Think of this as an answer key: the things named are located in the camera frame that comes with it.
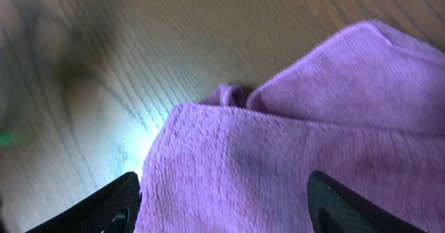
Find pink purple cloth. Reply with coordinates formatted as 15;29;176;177
136;21;444;232

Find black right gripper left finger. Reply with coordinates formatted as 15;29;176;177
29;172;141;233

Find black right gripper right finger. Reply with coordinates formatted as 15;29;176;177
307;170;423;233

